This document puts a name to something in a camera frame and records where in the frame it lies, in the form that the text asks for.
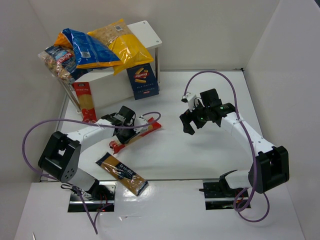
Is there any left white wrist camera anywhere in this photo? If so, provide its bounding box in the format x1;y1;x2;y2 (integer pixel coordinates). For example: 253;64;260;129
133;116;149;134

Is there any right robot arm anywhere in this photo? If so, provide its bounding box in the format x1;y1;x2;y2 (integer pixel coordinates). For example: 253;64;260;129
179;88;290;194

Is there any clear fusilli pasta bag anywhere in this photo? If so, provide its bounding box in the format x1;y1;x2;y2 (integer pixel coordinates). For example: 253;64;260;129
38;45;76;84

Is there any black La Sicilia spaghetti pack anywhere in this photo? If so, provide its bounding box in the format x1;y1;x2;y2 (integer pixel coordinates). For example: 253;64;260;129
95;152;149;197

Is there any yellow pasta bag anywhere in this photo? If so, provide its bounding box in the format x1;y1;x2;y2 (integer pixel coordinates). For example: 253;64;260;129
87;19;154;75

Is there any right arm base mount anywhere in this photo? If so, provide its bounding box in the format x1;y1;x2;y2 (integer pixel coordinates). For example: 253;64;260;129
199;181;243;211

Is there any dark blue Barilla pasta box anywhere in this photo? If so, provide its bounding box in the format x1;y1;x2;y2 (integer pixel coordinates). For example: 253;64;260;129
126;63;159;100

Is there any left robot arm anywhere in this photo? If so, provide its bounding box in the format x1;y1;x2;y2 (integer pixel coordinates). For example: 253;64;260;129
38;106;138;198

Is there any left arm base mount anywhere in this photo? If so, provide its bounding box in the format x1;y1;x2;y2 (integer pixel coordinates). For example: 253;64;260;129
60;181;117;213

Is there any blue and orange pasta bag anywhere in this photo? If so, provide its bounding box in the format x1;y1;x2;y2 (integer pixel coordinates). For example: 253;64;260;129
54;28;123;69

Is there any red spaghetti pack on shelf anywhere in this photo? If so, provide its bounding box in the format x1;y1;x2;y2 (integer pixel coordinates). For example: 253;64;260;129
72;82;97;123

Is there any white two-tier shelf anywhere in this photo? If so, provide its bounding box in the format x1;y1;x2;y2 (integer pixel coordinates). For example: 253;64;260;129
58;20;163;111

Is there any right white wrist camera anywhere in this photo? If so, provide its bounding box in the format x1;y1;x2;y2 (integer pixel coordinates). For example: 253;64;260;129
181;91;200;112

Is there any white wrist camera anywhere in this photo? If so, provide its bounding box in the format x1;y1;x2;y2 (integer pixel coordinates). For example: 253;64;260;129
133;116;149;134
181;91;200;112

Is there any red spaghetti pack with barcode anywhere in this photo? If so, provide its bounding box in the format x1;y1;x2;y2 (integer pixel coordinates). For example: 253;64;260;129
109;121;162;154

